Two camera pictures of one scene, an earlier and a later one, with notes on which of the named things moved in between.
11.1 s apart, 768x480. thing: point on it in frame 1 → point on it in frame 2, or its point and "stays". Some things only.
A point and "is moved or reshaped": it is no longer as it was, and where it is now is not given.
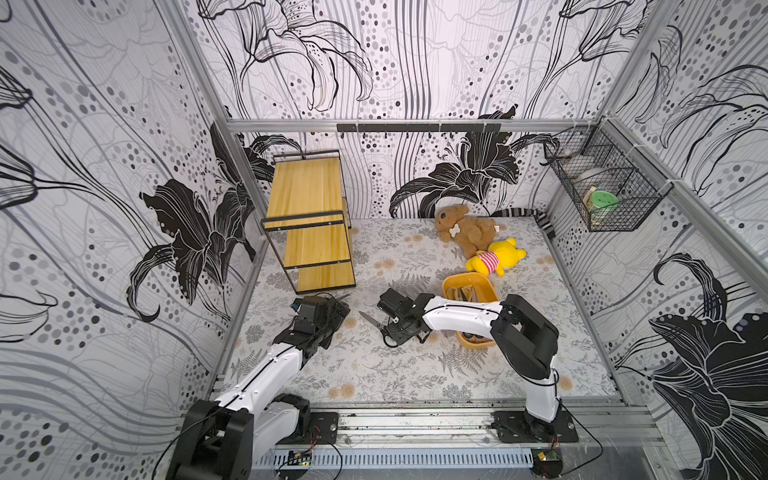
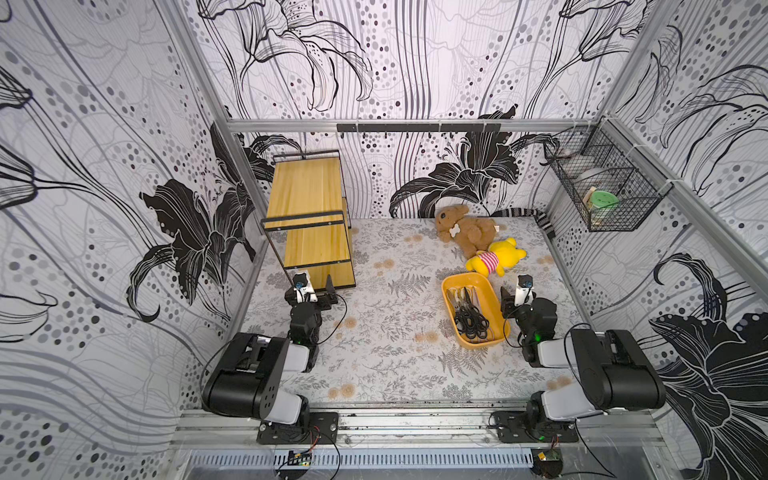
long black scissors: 384,330 is moved or reshaped
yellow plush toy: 498,257 stays
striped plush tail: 540,217 stays
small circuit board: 303,459 stays
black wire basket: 616,192 stays
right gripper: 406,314 → 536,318
